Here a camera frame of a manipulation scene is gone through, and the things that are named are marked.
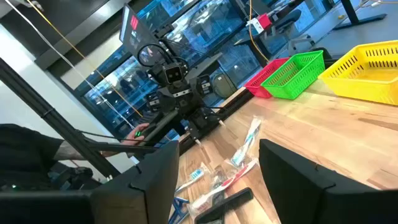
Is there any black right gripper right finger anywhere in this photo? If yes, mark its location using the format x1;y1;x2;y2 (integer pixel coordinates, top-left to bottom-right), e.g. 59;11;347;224
259;139;398;224

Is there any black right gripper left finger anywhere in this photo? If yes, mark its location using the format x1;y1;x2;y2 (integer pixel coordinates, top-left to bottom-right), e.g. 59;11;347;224
0;140;180;224

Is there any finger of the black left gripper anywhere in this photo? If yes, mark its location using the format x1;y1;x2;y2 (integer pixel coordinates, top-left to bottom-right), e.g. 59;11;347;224
146;92;161;112
195;74;214;96

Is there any blue toothbrush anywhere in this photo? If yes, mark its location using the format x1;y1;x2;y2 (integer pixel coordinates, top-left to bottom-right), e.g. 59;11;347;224
228;115;262;169
174;166;210;195

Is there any red toothbrush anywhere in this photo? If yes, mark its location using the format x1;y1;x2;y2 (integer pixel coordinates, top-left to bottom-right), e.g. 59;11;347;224
188;158;259;215

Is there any bare black comb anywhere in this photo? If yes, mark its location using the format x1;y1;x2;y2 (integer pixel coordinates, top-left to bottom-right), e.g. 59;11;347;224
194;187;254;224

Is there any person's forearm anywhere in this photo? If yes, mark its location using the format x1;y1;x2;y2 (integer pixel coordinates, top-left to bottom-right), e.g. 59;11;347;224
52;139;125;161

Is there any grey backpack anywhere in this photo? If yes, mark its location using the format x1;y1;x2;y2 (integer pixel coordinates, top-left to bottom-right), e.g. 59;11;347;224
211;73;238;100

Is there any person's hand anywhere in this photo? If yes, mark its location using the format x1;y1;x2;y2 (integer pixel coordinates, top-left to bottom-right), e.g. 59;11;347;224
121;123;150;147

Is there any blue disposable razor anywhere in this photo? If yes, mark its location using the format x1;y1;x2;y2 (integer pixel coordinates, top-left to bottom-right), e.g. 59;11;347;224
167;196;190;224

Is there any red plastic basket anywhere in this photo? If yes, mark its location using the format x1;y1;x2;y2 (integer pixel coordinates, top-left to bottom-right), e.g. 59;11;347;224
244;57;290;99

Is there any grey computer monitor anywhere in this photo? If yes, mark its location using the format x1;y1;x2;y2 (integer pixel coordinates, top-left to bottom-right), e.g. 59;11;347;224
119;3;162;58

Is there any red and white box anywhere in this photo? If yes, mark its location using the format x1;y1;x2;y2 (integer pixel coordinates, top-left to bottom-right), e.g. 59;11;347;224
246;12;273;34

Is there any green plastic basket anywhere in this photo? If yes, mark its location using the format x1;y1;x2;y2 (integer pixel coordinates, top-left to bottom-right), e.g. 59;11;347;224
261;50;326;101

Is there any office chair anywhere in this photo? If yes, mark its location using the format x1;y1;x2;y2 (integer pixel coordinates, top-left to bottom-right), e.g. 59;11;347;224
273;8;317;57

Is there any black rig strut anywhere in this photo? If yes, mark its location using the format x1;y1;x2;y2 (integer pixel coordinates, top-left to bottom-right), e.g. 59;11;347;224
0;57;122;179

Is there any yellow plastic basket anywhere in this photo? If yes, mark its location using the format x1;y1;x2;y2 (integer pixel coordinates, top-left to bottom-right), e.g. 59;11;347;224
317;39;398;106

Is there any person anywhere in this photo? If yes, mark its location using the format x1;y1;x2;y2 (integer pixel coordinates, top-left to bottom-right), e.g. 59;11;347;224
0;123;65;191

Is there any black desk leg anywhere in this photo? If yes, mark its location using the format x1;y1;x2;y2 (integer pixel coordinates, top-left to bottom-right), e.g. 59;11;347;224
332;0;388;31

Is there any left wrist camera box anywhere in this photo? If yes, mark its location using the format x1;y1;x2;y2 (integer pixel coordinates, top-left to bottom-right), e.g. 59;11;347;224
163;63;184;85

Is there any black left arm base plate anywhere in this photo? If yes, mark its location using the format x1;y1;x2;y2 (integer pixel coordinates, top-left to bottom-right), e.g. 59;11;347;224
186;107;223;141

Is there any yellow cable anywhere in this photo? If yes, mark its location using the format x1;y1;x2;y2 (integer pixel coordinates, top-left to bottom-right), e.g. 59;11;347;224
248;0;271;63
26;0;144;118

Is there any white cable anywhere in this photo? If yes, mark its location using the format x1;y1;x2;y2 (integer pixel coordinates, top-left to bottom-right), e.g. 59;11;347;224
4;0;136;130

